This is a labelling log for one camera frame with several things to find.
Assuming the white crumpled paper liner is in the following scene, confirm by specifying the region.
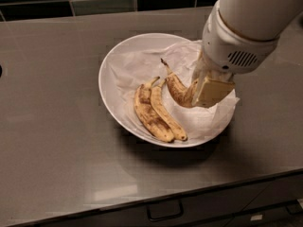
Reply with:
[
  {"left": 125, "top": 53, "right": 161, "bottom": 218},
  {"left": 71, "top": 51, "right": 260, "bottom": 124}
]
[{"left": 106, "top": 40, "right": 241, "bottom": 141}]

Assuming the spotted banana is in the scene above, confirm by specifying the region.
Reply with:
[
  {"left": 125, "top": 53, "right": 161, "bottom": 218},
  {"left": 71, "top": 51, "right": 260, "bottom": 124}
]
[
  {"left": 161, "top": 60, "right": 198, "bottom": 108},
  {"left": 151, "top": 79, "right": 187, "bottom": 141},
  {"left": 134, "top": 77, "right": 174, "bottom": 143}
]

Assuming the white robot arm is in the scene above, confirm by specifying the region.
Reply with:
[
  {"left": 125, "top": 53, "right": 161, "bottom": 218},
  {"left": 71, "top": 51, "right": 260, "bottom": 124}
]
[{"left": 191, "top": 0, "right": 303, "bottom": 108}]

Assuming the black drawer handle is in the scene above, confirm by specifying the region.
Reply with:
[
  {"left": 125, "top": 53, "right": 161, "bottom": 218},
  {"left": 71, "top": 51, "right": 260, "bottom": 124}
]
[{"left": 146, "top": 200, "right": 184, "bottom": 222}]

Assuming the white ceramic bowl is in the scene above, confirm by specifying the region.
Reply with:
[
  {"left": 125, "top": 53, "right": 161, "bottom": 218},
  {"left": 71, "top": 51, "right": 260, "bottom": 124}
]
[{"left": 98, "top": 32, "right": 237, "bottom": 148}]

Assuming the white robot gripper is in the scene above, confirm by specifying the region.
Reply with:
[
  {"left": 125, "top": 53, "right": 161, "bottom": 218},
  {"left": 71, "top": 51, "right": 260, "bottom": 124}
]
[{"left": 192, "top": 0, "right": 278, "bottom": 108}]

